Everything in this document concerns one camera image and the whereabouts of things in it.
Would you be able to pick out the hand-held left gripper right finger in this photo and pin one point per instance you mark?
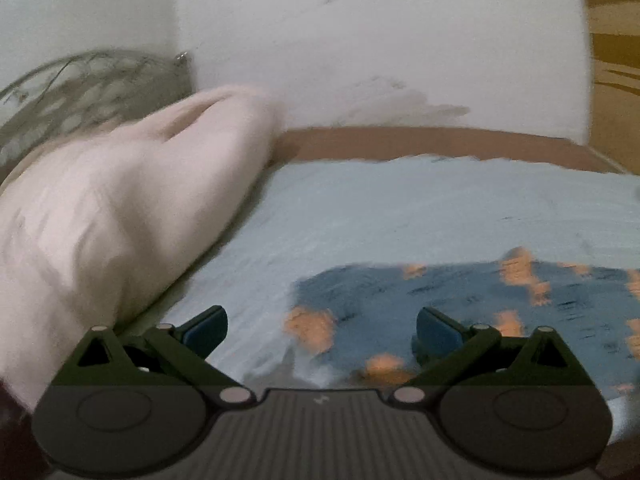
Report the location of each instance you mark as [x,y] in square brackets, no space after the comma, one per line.
[436,331]

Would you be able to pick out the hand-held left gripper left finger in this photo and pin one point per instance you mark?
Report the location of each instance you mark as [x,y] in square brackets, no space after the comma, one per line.
[206,331]

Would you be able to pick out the blue pants with orange print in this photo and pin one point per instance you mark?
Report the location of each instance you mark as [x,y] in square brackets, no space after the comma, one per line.
[450,287]

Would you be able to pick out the light blue striped blanket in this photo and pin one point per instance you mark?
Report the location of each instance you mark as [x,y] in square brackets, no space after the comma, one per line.
[380,210]

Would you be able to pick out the pale pink comforter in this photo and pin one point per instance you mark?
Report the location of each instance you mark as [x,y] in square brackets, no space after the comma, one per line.
[100,210]

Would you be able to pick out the grey metal headboard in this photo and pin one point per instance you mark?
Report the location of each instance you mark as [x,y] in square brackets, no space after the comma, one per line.
[75,90]

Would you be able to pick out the plywood board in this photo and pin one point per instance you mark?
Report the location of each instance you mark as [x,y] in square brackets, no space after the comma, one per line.
[615,60]

